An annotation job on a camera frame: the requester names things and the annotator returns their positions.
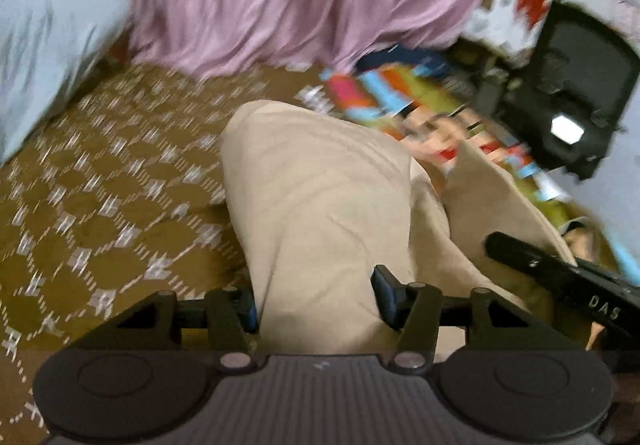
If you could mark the dark blue clothing item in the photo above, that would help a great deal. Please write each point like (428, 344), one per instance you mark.
(400, 56)

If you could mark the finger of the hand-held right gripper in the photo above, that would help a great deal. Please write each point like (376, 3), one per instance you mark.
(525, 257)

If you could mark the wooden desk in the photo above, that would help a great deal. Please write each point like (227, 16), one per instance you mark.
(480, 75)

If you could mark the beige zip hooded jacket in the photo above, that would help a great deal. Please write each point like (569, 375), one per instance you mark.
(320, 205)

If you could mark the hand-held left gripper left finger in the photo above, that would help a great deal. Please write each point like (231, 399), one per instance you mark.
(249, 312)

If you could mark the black mesh office chair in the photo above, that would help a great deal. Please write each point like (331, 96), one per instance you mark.
(575, 55)

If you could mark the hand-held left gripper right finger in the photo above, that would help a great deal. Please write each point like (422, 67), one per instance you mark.
(386, 290)

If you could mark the brown printed cartoon blanket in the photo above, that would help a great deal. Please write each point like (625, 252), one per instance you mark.
(100, 205)

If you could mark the grey duvet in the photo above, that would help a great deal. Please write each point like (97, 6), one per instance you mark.
(50, 40)

